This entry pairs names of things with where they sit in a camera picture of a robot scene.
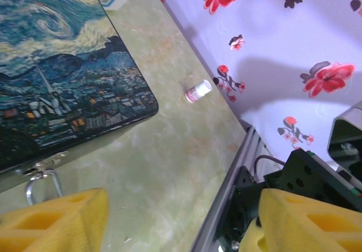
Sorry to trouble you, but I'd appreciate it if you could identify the starry night painting print box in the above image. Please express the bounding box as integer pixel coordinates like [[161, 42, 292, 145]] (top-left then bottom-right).
[[0, 0, 159, 195]]

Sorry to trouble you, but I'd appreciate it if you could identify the small white pill bottle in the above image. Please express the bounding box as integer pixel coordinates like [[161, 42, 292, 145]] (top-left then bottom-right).
[[185, 79, 212, 104]]

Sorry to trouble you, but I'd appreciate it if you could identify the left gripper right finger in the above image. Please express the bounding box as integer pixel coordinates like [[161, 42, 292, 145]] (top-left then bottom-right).
[[239, 189, 362, 252]]

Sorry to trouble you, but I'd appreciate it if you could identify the aluminium frame rail with arm bases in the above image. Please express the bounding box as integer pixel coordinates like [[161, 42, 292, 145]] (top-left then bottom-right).
[[189, 126, 269, 252]]

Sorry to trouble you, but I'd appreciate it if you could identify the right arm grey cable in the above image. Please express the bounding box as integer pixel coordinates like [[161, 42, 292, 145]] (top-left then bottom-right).
[[252, 155, 285, 183]]

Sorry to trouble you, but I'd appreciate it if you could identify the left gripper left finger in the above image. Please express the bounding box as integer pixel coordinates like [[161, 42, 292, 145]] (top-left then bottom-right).
[[0, 188, 110, 252]]

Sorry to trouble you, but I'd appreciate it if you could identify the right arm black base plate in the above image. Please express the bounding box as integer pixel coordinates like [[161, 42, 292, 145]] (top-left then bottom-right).
[[213, 165, 268, 252]]

